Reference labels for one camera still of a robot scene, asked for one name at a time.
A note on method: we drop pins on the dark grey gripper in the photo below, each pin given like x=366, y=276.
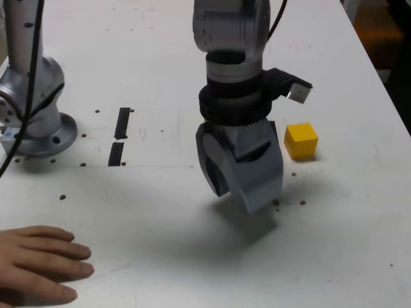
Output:
x=253, y=136

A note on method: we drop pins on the yellow cube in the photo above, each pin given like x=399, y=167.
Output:
x=300, y=144

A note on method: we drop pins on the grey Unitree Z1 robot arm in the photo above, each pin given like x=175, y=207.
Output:
x=224, y=32

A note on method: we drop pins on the person's hand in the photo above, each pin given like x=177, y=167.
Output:
x=35, y=263

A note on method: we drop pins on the black tape strip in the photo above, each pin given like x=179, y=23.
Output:
x=123, y=122

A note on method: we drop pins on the gripper camera with black mount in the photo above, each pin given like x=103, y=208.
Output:
x=298, y=93

